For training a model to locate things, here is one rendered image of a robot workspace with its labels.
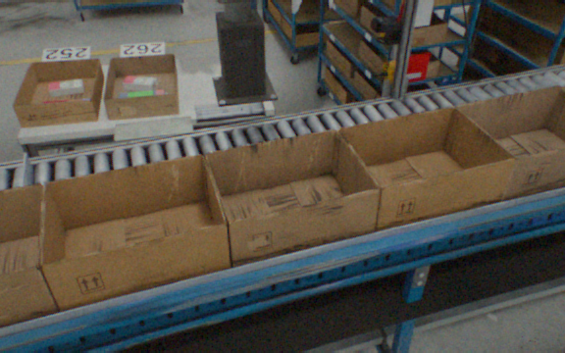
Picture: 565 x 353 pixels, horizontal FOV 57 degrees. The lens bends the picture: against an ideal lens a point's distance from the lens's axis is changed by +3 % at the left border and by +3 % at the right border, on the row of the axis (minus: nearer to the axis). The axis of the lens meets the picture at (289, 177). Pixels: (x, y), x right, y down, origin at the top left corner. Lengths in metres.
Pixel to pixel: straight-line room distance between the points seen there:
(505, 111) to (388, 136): 0.41
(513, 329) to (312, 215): 1.40
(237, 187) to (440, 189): 0.57
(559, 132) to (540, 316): 0.93
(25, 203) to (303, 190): 0.74
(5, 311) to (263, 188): 0.71
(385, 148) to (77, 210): 0.91
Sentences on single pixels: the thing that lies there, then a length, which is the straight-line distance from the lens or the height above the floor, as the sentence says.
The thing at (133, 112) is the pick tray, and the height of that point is 0.78.
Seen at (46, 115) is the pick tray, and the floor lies 0.80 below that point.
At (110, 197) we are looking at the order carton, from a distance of 1.44.
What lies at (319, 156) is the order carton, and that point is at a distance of 1.51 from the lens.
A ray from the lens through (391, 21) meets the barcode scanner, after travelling 2.15.
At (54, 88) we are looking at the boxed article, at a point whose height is 0.79.
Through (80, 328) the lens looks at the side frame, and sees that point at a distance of 1.24.
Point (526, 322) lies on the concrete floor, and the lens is 2.50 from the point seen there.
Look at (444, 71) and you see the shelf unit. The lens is 3.06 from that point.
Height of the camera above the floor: 1.85
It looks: 38 degrees down
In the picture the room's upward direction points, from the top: straight up
